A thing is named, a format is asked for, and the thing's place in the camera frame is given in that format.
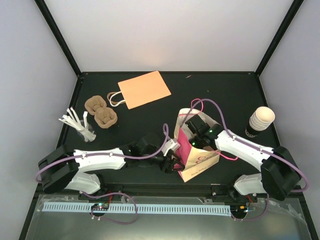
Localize plain brown paper bag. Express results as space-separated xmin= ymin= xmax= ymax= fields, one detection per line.
xmin=107 ymin=71 xmax=171 ymax=110

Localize black frame post left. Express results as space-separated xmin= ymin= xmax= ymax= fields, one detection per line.
xmin=34 ymin=0 xmax=82 ymax=76

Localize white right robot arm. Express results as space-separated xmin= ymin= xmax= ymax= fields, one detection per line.
xmin=185 ymin=115 xmax=302 ymax=202

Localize black frame post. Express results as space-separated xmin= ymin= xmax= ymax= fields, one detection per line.
xmin=34 ymin=0 xmax=82 ymax=76
xmin=255 ymin=0 xmax=304 ymax=77

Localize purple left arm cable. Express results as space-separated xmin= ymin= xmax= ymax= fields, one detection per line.
xmin=35 ymin=123 xmax=170 ymax=183

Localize white straws bundle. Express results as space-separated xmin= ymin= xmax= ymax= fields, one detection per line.
xmin=58 ymin=106 xmax=97 ymax=143

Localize cream cakes paper bag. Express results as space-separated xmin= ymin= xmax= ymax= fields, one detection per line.
xmin=172 ymin=97 xmax=240 ymax=183

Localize black frame post right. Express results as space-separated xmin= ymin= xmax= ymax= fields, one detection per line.
xmin=255 ymin=0 xmax=304 ymax=77

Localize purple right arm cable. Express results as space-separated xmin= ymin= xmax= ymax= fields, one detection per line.
xmin=184 ymin=98 xmax=311 ymax=193

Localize brown pulp cup carriers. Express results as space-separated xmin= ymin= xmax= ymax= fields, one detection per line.
xmin=84 ymin=95 xmax=118 ymax=129

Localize stack of paper cups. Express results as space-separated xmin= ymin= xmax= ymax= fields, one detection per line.
xmin=245 ymin=106 xmax=276 ymax=138

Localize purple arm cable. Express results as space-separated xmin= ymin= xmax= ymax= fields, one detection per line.
xmin=35 ymin=123 xmax=170 ymax=183
xmin=184 ymin=98 xmax=311 ymax=193

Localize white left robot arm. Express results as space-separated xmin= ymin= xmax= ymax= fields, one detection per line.
xmin=35 ymin=133 xmax=185 ymax=200

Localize light blue cable duct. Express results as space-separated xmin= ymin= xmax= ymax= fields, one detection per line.
xmin=42 ymin=202 xmax=231 ymax=217

